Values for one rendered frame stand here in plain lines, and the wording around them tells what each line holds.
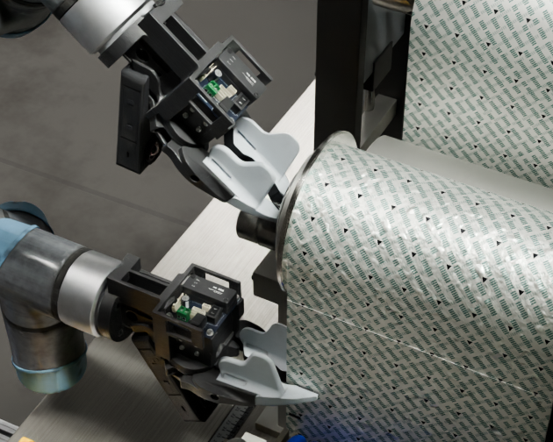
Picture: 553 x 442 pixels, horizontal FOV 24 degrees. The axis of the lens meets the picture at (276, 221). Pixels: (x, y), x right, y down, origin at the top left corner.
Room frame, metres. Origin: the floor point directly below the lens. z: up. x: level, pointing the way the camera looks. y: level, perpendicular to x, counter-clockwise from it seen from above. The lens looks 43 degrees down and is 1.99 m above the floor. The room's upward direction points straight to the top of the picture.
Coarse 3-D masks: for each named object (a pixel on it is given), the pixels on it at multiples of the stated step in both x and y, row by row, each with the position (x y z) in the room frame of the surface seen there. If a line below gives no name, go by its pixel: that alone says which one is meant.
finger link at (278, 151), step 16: (240, 128) 0.87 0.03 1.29; (256, 128) 0.87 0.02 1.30; (224, 144) 0.87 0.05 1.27; (240, 144) 0.86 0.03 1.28; (256, 144) 0.86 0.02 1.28; (272, 144) 0.86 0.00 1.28; (288, 144) 0.85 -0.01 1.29; (256, 160) 0.86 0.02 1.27; (272, 160) 0.86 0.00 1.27; (288, 160) 0.85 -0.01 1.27; (272, 192) 0.85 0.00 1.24
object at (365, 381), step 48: (288, 336) 0.75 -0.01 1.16; (336, 336) 0.73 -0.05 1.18; (288, 384) 0.75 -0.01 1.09; (336, 384) 0.73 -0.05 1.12; (384, 384) 0.71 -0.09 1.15; (432, 384) 0.69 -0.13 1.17; (480, 384) 0.67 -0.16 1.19; (336, 432) 0.73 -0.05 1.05; (384, 432) 0.70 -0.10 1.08; (432, 432) 0.68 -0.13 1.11; (480, 432) 0.66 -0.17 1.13; (528, 432) 0.65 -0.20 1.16
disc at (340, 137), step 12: (336, 132) 0.83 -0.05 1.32; (348, 132) 0.85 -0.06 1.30; (324, 144) 0.81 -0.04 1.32; (336, 144) 0.83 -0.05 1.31; (348, 144) 0.85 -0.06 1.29; (312, 156) 0.80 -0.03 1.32; (324, 156) 0.81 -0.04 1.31; (312, 168) 0.79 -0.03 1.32; (300, 180) 0.78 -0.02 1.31; (300, 192) 0.77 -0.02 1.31; (288, 216) 0.75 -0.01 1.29; (288, 228) 0.75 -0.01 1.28; (288, 240) 0.75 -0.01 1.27; (276, 264) 0.74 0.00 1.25
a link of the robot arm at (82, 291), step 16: (80, 256) 0.86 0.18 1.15; (96, 256) 0.86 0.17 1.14; (80, 272) 0.84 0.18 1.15; (96, 272) 0.84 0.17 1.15; (64, 288) 0.83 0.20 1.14; (80, 288) 0.83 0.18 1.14; (96, 288) 0.82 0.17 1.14; (64, 304) 0.82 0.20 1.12; (80, 304) 0.82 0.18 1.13; (96, 304) 0.81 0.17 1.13; (64, 320) 0.82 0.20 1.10; (80, 320) 0.81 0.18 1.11; (96, 320) 0.81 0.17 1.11; (96, 336) 0.81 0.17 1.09
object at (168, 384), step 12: (132, 336) 0.81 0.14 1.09; (144, 336) 0.80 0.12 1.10; (144, 348) 0.80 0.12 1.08; (156, 360) 0.79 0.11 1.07; (156, 372) 0.79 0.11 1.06; (168, 384) 0.79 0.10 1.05; (180, 384) 0.79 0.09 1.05; (180, 396) 0.78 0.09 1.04; (192, 396) 0.78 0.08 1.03; (180, 408) 0.78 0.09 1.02; (192, 408) 0.78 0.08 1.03; (204, 408) 0.78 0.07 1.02; (192, 420) 0.78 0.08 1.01; (204, 420) 0.77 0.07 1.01
